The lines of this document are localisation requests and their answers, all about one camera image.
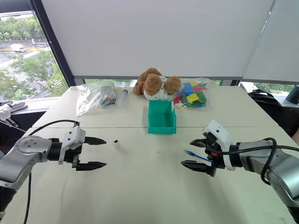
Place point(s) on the clear bag of colourful blocks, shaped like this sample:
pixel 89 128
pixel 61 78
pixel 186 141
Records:
pixel 194 94

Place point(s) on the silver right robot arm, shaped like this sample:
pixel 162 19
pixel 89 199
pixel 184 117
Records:
pixel 268 163

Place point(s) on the black backpack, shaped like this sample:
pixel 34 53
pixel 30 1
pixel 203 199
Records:
pixel 275 112

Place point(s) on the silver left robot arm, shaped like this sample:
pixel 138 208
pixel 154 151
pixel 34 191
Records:
pixel 22 156

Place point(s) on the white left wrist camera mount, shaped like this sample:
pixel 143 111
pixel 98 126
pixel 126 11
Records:
pixel 74 137

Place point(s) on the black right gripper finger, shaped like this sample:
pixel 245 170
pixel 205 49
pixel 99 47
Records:
pixel 195 165
pixel 198 142

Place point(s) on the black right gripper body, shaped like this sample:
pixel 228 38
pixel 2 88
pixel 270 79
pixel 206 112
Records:
pixel 213 151

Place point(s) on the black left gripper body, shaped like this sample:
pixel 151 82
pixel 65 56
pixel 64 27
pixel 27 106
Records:
pixel 72 156

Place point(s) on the clear plastic syringe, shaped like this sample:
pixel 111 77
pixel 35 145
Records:
pixel 122 97

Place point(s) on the green plastic bin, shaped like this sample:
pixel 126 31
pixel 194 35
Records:
pixel 161 117

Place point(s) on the black window frame post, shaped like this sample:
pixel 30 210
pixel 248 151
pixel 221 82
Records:
pixel 54 44

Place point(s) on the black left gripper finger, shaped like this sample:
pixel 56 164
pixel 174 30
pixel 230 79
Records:
pixel 92 165
pixel 94 140

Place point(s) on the clear bag of small parts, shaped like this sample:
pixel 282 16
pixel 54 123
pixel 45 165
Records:
pixel 98 96

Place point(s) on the white and black gripper tool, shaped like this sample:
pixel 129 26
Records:
pixel 8 113

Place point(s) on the brown teddy bear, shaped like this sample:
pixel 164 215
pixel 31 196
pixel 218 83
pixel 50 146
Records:
pixel 156 85

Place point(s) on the white roller blind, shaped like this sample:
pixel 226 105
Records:
pixel 149 38
pixel 275 42

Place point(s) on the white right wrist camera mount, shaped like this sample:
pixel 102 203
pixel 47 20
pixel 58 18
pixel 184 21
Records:
pixel 219 137

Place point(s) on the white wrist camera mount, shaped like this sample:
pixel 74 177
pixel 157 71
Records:
pixel 74 137
pixel 219 137

